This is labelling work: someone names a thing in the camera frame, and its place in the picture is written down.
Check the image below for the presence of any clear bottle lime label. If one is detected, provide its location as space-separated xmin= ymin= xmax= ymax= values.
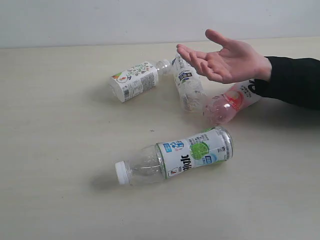
xmin=115 ymin=126 xmax=234 ymax=186

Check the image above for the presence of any pink peach label bottle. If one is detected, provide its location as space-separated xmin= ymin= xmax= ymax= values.
xmin=203 ymin=79 xmax=261 ymax=125

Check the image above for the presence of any black sleeved forearm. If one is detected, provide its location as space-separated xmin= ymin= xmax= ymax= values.
xmin=252 ymin=56 xmax=320 ymax=110

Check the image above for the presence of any person's open bare hand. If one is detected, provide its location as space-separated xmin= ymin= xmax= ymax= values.
xmin=176 ymin=29 xmax=272 ymax=84

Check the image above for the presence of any white floral label bottle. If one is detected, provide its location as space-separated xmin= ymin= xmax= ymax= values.
xmin=108 ymin=59 xmax=171 ymax=103

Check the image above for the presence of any clear bottle blue label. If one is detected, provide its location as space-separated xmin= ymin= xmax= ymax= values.
xmin=171 ymin=53 xmax=207 ymax=113

